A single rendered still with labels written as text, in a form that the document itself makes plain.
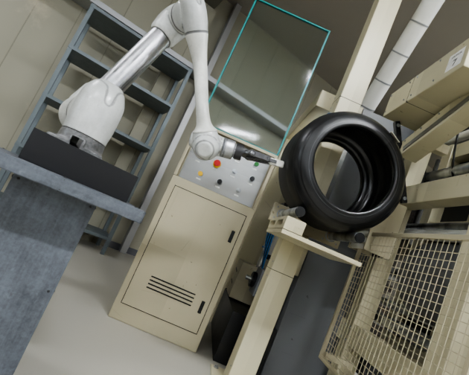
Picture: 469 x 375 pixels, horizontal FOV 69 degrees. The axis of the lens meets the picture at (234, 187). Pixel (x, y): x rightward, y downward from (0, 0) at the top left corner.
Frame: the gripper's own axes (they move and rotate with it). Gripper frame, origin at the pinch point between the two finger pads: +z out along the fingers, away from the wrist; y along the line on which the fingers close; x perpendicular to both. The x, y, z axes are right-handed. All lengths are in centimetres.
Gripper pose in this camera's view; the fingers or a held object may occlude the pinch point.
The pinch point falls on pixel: (276, 162)
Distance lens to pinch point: 159.4
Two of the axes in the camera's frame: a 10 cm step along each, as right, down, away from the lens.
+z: 9.6, 2.7, 0.5
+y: -0.8, 1.2, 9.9
